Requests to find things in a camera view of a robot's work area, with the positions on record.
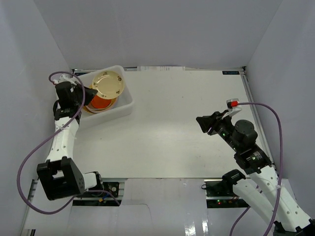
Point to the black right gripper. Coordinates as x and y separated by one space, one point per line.
206 122

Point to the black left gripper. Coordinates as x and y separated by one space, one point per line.
80 92

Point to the orange round plate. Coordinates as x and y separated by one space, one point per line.
101 103

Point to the yellow round plate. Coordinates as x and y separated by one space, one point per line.
96 111

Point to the beige floral round plate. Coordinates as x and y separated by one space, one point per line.
109 84

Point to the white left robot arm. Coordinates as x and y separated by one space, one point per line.
59 175

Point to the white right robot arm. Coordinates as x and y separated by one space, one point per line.
258 185

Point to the white plastic bin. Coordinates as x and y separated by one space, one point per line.
123 106

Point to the paper sheet at back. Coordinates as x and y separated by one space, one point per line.
161 68

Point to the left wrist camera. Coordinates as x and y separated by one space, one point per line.
63 78

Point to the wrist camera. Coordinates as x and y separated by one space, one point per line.
233 107
63 78

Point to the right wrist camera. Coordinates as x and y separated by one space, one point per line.
233 107

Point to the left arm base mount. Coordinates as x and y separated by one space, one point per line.
108 195

